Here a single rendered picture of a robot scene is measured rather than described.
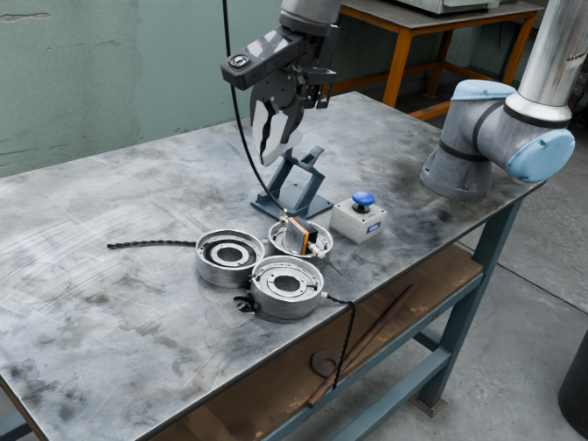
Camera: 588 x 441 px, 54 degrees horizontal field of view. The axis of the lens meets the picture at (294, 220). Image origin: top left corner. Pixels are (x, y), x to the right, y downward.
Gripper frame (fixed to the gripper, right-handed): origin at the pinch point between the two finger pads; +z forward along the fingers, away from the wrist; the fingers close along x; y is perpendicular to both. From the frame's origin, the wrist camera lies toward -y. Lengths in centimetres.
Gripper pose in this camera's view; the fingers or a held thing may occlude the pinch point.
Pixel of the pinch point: (262, 157)
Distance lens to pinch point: 84.5
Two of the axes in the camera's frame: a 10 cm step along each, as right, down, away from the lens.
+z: -2.4, 8.6, 4.4
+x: -7.0, -4.7, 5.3
